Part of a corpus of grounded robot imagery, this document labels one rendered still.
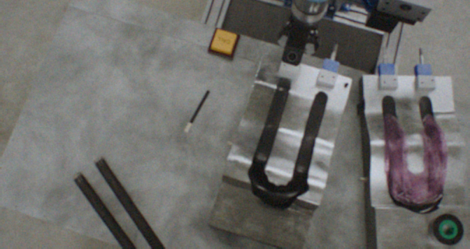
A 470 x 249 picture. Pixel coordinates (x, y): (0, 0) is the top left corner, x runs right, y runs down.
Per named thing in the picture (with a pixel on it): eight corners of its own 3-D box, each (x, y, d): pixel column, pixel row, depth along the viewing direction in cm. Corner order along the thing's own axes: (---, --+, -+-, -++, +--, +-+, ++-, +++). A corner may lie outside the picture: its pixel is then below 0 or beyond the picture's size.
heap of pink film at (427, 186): (377, 113, 151) (385, 105, 143) (438, 115, 151) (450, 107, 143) (382, 206, 144) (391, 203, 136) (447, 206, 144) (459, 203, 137)
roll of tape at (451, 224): (422, 222, 138) (427, 220, 135) (449, 210, 139) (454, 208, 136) (436, 250, 136) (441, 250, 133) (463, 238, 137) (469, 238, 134)
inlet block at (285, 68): (290, 34, 156) (292, 26, 151) (307, 39, 156) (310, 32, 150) (278, 75, 153) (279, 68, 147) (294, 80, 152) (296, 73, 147)
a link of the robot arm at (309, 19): (322, 19, 115) (286, 9, 115) (319, 29, 119) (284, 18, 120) (331, -10, 117) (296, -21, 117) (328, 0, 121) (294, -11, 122)
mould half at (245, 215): (261, 63, 160) (264, 45, 147) (345, 89, 159) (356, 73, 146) (208, 225, 148) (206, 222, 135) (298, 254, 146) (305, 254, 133)
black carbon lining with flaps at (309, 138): (277, 80, 152) (280, 68, 142) (331, 96, 151) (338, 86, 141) (240, 197, 143) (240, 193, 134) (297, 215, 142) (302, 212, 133)
